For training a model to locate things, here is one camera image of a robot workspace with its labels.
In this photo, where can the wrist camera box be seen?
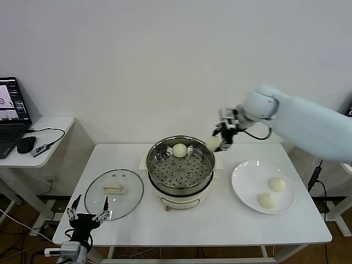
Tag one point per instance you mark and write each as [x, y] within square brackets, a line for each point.
[228, 118]
[71, 249]

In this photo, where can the white side table with laptop and mouse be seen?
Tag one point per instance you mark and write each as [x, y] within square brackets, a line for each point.
[55, 123]

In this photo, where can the perforated steel steamer basket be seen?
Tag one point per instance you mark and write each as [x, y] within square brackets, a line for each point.
[198, 176]

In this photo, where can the open black laptop pink screen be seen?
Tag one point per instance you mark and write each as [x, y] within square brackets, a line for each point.
[11, 101]

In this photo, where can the round white plate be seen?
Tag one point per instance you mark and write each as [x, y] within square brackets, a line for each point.
[247, 176]

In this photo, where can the grey usb hub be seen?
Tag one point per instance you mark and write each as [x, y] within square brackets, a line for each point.
[40, 149]

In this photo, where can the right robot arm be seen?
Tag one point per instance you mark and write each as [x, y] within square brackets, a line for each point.
[302, 123]

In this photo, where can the black computer mouse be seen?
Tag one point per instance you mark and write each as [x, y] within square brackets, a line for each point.
[26, 144]

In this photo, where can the white steamed baozi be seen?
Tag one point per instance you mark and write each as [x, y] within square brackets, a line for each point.
[212, 143]
[276, 184]
[180, 150]
[266, 201]

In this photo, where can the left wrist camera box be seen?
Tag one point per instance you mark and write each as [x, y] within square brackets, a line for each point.
[71, 249]

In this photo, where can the round glass pot lid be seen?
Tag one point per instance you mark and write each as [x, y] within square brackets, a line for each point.
[123, 200]

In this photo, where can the cream electric cooker base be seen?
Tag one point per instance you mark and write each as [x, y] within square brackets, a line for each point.
[178, 199]

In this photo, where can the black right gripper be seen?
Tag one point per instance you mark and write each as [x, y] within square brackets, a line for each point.
[227, 135]

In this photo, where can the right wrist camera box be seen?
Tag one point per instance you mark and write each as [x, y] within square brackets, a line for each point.
[228, 118]

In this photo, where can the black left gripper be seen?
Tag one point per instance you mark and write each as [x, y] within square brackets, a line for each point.
[83, 224]

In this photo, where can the white main table frame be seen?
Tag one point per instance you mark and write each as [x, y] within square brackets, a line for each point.
[110, 252]

